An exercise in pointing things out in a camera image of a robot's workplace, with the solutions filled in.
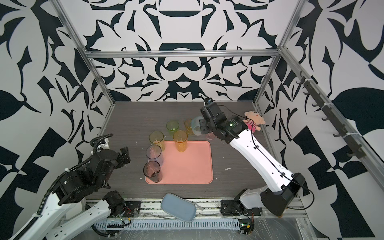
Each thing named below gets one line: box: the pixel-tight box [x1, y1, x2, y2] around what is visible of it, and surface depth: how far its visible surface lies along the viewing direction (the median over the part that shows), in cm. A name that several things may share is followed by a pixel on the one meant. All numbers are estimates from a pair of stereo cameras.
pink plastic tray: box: [145, 139, 214, 185], surface depth 91 cm
